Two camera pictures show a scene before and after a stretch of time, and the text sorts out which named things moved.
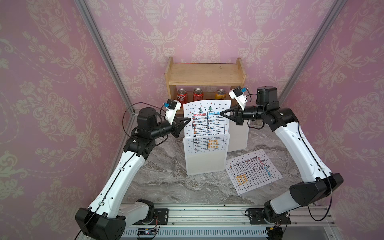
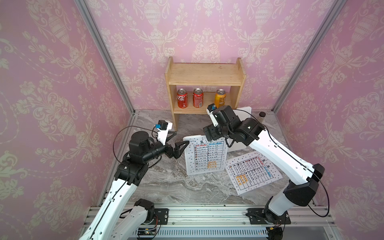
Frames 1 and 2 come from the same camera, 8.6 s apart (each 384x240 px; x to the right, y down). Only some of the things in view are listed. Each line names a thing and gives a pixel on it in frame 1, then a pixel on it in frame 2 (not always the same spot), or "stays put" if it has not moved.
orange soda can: x=220 y=94 stays put
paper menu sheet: x=252 y=171 stays put
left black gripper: x=178 y=126 to x=176 y=153
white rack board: x=207 y=154 stays put
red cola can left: x=182 y=96 stays put
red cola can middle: x=198 y=94 stays put
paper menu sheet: x=208 y=131 to x=206 y=156
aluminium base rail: x=227 y=221 stays put
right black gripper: x=238 y=117 to x=212 y=129
